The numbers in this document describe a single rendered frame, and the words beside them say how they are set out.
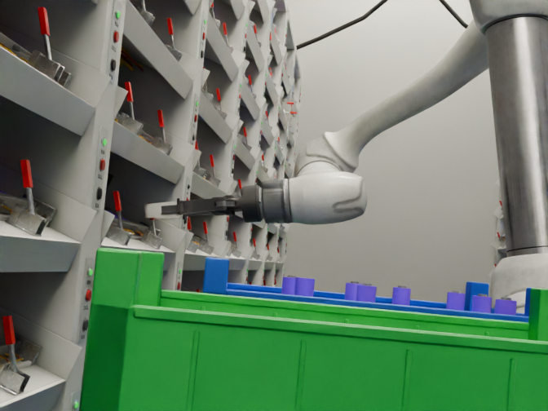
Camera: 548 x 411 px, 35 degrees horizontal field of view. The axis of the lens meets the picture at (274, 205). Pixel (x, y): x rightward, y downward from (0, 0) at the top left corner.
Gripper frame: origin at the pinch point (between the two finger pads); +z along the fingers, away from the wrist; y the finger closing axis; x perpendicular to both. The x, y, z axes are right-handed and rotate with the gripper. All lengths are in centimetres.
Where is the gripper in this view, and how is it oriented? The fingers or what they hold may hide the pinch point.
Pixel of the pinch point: (163, 210)
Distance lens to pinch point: 177.8
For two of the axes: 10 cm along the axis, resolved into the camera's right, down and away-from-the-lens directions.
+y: 0.8, 0.7, 9.9
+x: -0.7, -9.9, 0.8
